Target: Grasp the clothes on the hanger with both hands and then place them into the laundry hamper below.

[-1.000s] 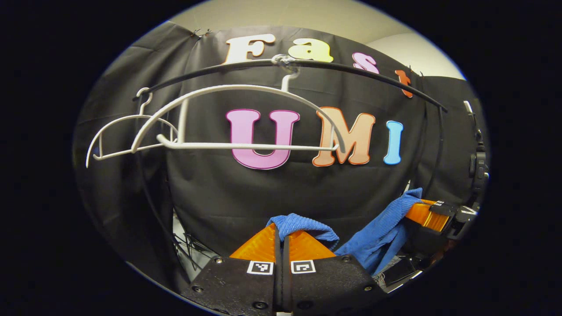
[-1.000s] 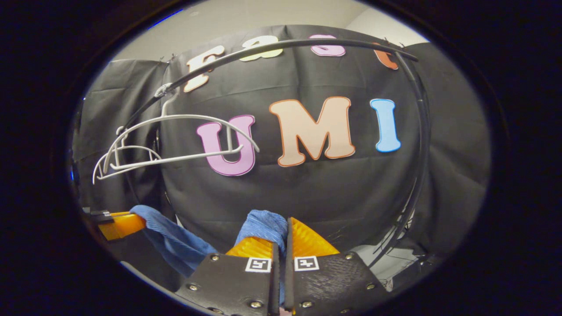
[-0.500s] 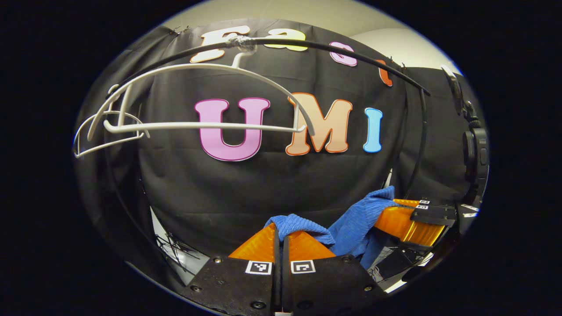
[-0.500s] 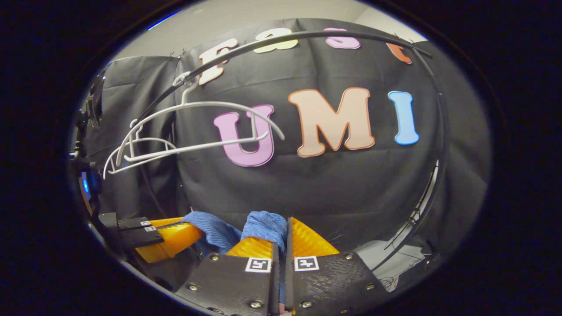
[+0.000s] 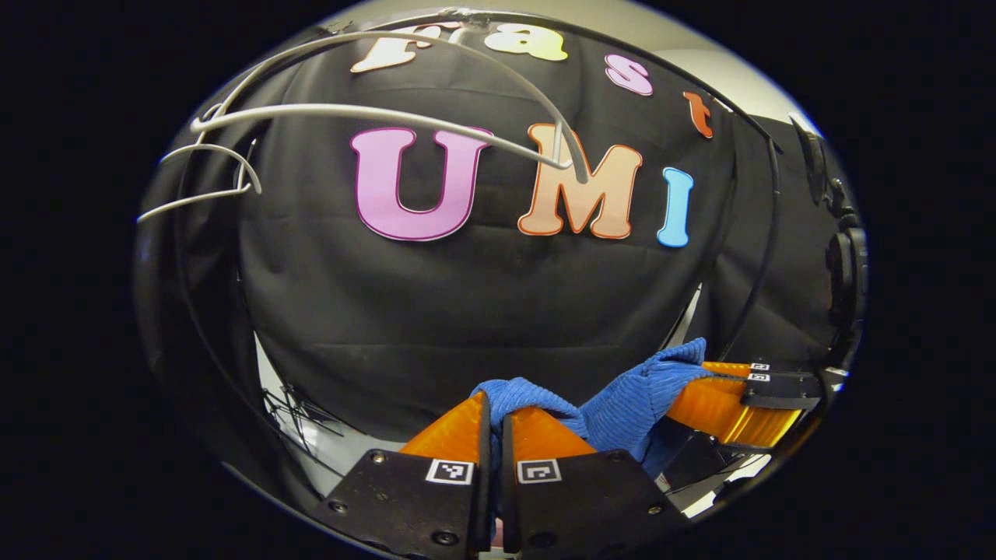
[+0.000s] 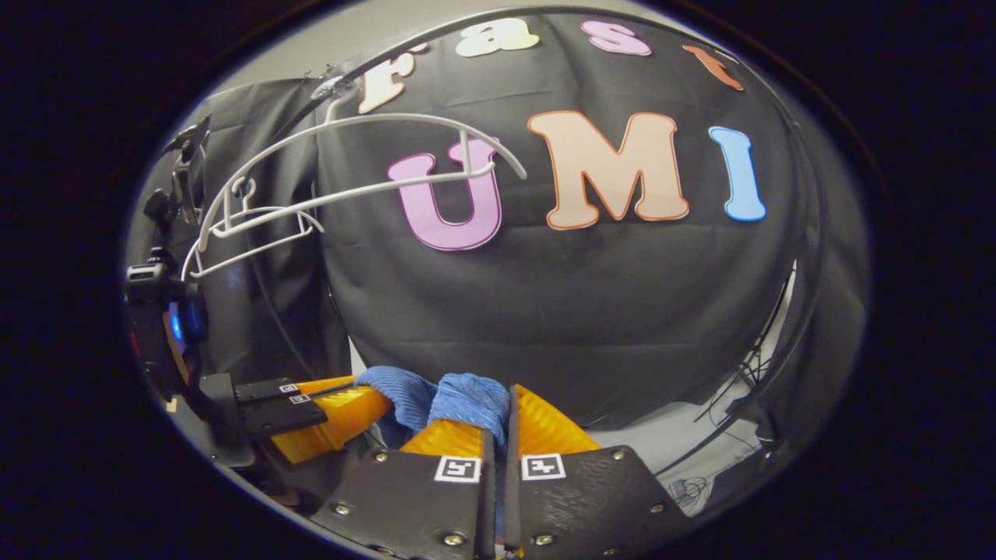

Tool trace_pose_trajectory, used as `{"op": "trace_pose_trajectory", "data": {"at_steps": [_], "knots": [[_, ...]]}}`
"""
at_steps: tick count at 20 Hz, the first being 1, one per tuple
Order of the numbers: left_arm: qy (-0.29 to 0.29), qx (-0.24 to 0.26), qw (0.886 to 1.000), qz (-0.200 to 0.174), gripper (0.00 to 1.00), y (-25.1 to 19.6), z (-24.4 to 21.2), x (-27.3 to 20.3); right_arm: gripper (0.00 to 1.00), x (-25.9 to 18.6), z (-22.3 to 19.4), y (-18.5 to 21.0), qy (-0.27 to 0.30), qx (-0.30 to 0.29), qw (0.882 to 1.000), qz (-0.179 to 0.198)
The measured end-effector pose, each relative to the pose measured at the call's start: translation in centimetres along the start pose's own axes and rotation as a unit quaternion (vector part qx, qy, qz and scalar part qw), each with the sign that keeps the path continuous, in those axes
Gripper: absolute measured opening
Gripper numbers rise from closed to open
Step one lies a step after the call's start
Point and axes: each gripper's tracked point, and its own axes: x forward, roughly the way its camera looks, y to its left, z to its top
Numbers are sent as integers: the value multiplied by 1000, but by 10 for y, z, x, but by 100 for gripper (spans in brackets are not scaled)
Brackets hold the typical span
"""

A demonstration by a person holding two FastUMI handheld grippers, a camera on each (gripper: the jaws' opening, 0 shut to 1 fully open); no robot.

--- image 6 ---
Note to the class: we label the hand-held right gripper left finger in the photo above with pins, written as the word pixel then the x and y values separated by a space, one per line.
pixel 405 498

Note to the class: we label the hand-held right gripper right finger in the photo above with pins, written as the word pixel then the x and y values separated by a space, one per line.
pixel 591 498

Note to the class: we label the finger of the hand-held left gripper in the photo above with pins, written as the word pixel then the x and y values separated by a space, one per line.
pixel 264 389
pixel 288 416

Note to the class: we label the white plastic clothes hanger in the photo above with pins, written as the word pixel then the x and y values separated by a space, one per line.
pixel 405 120
pixel 257 211

